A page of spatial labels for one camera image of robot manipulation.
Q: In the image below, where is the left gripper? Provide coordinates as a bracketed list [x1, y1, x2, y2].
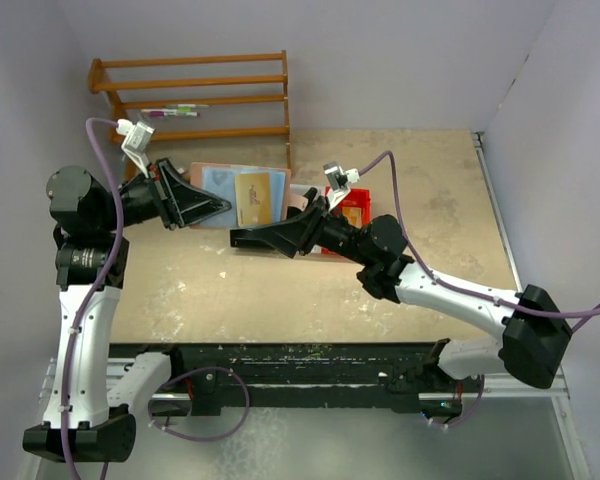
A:
[97, 157, 230, 233]

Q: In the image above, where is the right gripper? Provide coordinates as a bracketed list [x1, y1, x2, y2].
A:
[252, 187, 372, 266]

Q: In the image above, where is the pink leather card holder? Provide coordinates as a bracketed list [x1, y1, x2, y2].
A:
[189, 162, 311, 230]

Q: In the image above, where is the gold card from holder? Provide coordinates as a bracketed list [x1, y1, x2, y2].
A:
[235, 172, 273, 227]

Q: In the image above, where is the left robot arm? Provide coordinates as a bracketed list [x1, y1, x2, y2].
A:
[23, 158, 231, 466]

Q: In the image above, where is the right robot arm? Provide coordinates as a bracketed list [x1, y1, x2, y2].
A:
[230, 196, 573, 391]

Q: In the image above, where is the white plastic bin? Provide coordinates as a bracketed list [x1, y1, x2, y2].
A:
[287, 184, 326, 217]

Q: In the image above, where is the red plastic bin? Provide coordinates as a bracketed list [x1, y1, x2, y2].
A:
[334, 188, 372, 227]

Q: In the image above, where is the green marker pen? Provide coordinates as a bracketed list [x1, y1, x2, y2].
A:
[164, 103, 208, 112]

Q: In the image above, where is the pink marker pen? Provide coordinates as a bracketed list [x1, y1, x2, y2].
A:
[144, 109, 199, 118]

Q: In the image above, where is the wooden rack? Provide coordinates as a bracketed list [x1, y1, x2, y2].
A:
[87, 49, 293, 185]

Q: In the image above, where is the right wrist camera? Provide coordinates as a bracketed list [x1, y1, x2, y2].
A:
[323, 162, 360, 211]

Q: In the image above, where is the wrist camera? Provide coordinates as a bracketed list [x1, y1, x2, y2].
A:
[116, 119, 155, 178]
[323, 162, 360, 211]

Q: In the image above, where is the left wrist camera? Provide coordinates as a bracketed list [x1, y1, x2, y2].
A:
[116, 119, 155, 178]

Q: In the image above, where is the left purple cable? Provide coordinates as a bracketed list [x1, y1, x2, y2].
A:
[59, 117, 131, 480]

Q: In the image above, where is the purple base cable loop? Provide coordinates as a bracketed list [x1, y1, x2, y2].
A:
[147, 366, 251, 442]

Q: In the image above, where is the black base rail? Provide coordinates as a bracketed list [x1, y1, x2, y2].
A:
[104, 339, 481, 417]

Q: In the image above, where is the aluminium table edge rail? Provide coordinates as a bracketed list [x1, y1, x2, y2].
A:
[471, 132, 592, 479]

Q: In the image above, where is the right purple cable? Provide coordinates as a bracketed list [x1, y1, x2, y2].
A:
[354, 150, 600, 331]

